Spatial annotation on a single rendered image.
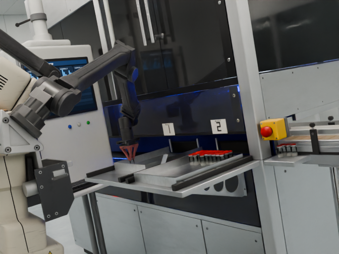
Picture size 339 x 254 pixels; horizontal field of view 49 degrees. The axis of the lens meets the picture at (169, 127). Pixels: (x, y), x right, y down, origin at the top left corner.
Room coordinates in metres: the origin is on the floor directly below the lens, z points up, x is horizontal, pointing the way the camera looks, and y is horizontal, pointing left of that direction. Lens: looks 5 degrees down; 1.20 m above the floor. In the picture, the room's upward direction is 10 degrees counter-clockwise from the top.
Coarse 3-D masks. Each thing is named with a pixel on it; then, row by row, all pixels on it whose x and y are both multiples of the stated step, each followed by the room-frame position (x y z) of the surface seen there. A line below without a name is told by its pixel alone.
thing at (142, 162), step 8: (152, 152) 1.88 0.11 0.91; (160, 152) 1.91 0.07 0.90; (168, 152) 1.94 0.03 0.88; (184, 152) 1.68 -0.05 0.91; (192, 152) 1.70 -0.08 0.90; (128, 160) 1.79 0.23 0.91; (136, 160) 1.81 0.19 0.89; (144, 160) 1.84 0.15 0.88; (152, 160) 1.80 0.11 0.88; (160, 160) 1.59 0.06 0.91; (168, 160) 1.62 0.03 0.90; (120, 168) 1.70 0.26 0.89; (128, 168) 1.64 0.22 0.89; (136, 168) 1.59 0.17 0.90; (144, 168) 1.54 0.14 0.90
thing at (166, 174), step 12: (240, 156) 1.40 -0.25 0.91; (156, 168) 1.47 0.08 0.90; (168, 168) 1.51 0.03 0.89; (180, 168) 1.49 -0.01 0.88; (192, 168) 1.45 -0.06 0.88; (204, 168) 1.28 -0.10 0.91; (144, 180) 1.35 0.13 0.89; (156, 180) 1.29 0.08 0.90; (168, 180) 1.23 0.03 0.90; (180, 180) 1.21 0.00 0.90
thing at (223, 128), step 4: (212, 120) 1.55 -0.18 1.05; (216, 120) 1.54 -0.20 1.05; (220, 120) 1.52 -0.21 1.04; (224, 120) 1.50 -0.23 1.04; (212, 124) 1.56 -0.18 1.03; (216, 124) 1.54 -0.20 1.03; (220, 124) 1.52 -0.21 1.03; (224, 124) 1.50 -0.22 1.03; (212, 128) 1.56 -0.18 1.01; (216, 128) 1.54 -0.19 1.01; (220, 128) 1.52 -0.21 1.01; (224, 128) 1.51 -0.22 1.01; (212, 132) 1.56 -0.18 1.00; (216, 132) 1.54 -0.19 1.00; (220, 132) 1.53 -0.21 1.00; (224, 132) 1.51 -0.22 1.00
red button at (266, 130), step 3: (264, 126) 1.32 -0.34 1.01; (267, 126) 1.32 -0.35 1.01; (261, 129) 1.32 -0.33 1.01; (264, 129) 1.31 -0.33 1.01; (267, 129) 1.30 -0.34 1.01; (270, 129) 1.31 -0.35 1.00; (261, 132) 1.32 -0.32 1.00; (264, 132) 1.31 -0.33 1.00; (267, 132) 1.30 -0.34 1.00; (270, 132) 1.30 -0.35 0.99; (264, 135) 1.31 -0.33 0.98; (267, 135) 1.31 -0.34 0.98; (270, 135) 1.31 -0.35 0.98
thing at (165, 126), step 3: (162, 123) 1.83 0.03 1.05; (165, 123) 1.81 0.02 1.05; (168, 123) 1.79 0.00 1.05; (171, 123) 1.77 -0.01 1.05; (162, 126) 1.83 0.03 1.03; (165, 126) 1.81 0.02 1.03; (171, 126) 1.78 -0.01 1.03; (165, 129) 1.81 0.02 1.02; (168, 129) 1.80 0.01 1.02; (171, 129) 1.78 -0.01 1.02; (165, 132) 1.82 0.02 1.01; (168, 132) 1.80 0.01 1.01; (171, 132) 1.78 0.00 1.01; (174, 132) 1.77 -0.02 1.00; (165, 135) 1.82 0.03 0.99; (168, 135) 1.80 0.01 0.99
